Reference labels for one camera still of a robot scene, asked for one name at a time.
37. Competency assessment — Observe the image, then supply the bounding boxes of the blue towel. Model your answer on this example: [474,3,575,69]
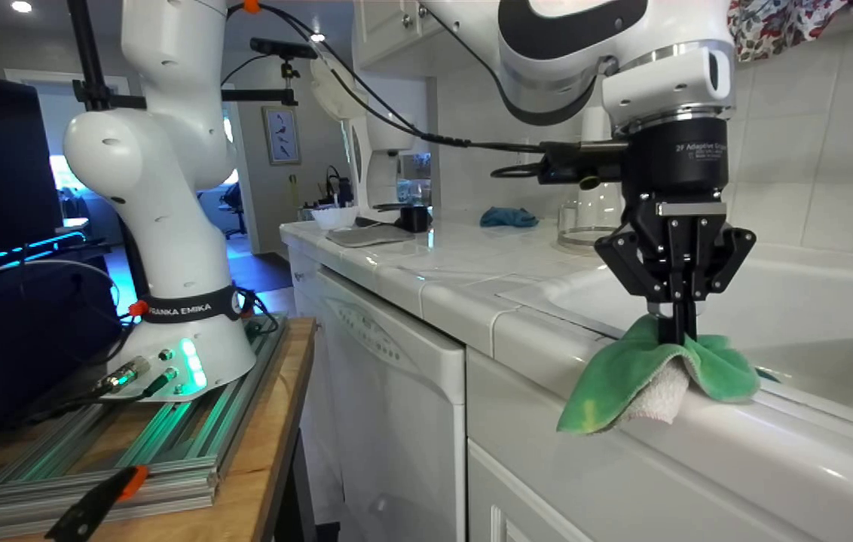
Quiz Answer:
[478,207,540,230]

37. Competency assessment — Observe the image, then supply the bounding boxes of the white upper cabinet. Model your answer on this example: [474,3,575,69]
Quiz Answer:
[354,0,439,75]

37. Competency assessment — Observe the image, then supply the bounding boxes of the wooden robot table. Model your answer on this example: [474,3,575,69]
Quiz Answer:
[0,319,316,542]

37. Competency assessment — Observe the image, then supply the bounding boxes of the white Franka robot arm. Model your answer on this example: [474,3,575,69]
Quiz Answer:
[67,0,752,402]

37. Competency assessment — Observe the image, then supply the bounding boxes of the white dishwasher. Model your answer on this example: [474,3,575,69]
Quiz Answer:
[296,267,466,542]

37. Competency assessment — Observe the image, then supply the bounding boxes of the glass coffee carafe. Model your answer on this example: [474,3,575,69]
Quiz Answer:
[559,184,624,244]

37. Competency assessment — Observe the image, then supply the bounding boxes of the white coffee maker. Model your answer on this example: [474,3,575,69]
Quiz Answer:
[310,52,417,223]

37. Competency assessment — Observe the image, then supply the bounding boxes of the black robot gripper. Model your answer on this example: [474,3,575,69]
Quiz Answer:
[597,117,755,345]

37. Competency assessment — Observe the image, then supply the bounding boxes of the small white bowl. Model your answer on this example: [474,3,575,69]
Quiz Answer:
[310,207,356,233]

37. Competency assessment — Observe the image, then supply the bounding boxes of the green towel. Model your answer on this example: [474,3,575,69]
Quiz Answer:
[559,317,760,435]

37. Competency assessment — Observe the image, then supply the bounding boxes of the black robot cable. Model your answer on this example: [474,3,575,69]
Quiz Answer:
[226,0,640,190]

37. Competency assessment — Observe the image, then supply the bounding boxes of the black camera stand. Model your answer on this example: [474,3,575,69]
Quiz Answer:
[67,0,316,112]

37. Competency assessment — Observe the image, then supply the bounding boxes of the orange handled tool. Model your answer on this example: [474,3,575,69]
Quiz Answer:
[44,464,148,542]

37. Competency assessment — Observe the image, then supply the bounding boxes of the white lower cabinets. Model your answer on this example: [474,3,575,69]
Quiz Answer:
[466,357,853,542]

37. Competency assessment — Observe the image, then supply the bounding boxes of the white farmhouse sink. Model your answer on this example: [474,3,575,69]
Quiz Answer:
[549,263,853,413]

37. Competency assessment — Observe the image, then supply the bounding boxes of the floral window curtain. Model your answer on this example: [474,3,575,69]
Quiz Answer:
[725,0,853,63]

